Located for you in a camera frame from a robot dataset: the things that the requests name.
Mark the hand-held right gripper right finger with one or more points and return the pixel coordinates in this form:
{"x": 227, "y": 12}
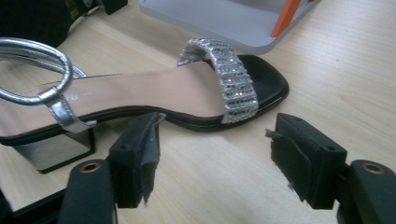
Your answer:
{"x": 311, "y": 161}

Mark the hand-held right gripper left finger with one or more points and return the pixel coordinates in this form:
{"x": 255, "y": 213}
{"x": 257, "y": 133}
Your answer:
{"x": 134, "y": 161}

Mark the silver high-heeled sandal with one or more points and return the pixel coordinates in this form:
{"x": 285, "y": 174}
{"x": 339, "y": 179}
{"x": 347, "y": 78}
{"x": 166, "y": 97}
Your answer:
{"x": 140, "y": 90}

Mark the grey plastic storage box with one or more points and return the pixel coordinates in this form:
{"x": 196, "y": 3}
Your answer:
{"x": 218, "y": 21}

